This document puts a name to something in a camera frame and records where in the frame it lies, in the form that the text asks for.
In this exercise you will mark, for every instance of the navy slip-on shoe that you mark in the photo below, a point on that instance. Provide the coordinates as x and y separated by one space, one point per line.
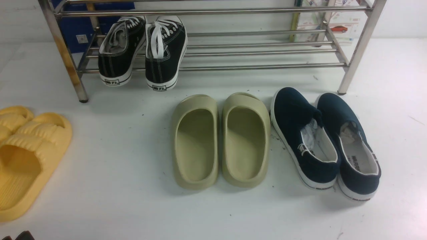
300 127
359 171

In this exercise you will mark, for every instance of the silver metal shoe rack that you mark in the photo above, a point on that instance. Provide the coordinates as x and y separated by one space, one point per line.
85 8

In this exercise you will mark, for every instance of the blue box behind rack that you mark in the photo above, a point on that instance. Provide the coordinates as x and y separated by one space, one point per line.
78 31

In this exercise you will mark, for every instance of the olive green slipper left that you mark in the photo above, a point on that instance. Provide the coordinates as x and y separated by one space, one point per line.
195 137

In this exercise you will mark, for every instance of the olive green slipper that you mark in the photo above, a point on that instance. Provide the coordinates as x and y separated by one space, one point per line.
195 137
246 140

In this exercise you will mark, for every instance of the olive green slipper right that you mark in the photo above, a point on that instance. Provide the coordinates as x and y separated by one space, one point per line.
246 140

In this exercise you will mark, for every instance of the black canvas sneaker right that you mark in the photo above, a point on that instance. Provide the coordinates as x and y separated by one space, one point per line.
166 44

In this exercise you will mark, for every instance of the black canvas sneaker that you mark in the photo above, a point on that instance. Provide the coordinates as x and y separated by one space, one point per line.
166 44
119 48

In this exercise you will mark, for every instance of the black canvas sneaker left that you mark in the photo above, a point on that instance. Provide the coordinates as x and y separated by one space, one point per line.
119 48

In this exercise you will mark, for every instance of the white printed cardboard box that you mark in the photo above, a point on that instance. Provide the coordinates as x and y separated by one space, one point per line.
344 25

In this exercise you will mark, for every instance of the yellow ribbed slipper front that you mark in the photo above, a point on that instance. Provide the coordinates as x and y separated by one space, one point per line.
28 159

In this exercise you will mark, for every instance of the yellow ribbed slipper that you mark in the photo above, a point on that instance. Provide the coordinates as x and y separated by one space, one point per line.
12 118
28 159

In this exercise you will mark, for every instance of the yellow ribbed slipper back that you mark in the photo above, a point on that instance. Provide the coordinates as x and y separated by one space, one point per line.
12 118

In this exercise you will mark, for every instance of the dark object bottom corner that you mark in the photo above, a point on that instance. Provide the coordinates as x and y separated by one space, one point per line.
25 235

